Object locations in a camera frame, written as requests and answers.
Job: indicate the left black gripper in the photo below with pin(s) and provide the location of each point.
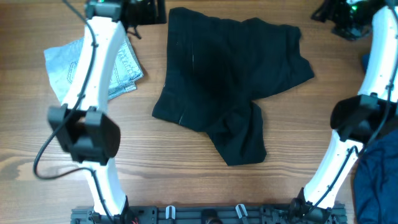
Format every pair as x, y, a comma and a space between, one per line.
150, 17

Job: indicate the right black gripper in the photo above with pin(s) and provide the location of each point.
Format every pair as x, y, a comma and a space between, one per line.
332, 10

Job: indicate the black shorts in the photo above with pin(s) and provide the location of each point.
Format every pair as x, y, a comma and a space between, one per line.
218, 68

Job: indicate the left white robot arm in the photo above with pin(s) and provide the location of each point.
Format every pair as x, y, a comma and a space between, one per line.
81, 124

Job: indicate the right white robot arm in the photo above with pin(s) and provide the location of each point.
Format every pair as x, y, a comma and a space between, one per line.
357, 121

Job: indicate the blue clothes pile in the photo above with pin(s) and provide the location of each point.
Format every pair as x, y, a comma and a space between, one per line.
375, 182

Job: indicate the folded light blue jeans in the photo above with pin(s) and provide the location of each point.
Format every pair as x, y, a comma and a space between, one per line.
61, 63

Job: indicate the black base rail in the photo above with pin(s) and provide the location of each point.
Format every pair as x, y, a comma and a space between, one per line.
264, 214

